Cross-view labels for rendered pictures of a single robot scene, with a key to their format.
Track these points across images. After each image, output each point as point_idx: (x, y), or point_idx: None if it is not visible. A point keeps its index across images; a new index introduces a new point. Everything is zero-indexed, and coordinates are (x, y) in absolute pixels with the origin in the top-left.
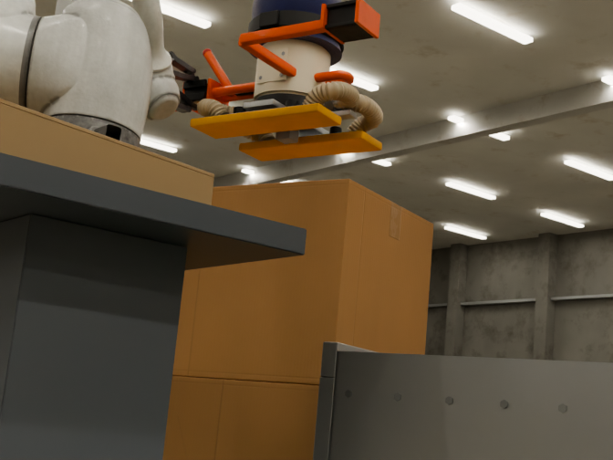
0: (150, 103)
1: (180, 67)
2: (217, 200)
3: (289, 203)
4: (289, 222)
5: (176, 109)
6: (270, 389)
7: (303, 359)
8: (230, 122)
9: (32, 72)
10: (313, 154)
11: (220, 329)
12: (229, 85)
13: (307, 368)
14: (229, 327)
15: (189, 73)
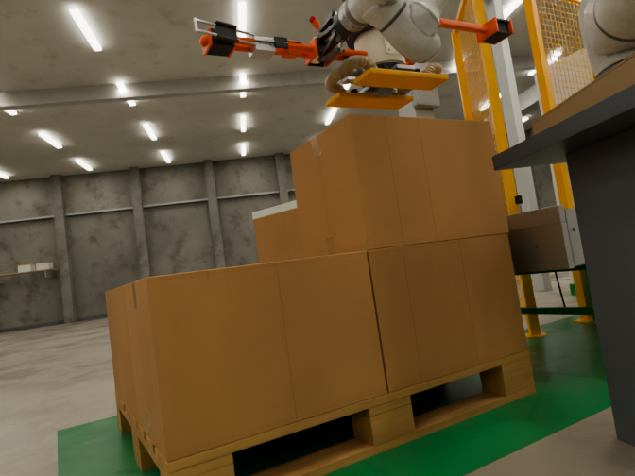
0: (437, 50)
1: (328, 25)
2: (424, 127)
3: (465, 132)
4: (468, 144)
5: (331, 57)
6: (483, 240)
7: (493, 221)
8: (397, 76)
9: None
10: (365, 107)
11: (448, 209)
12: None
13: (497, 225)
14: (453, 207)
15: (322, 31)
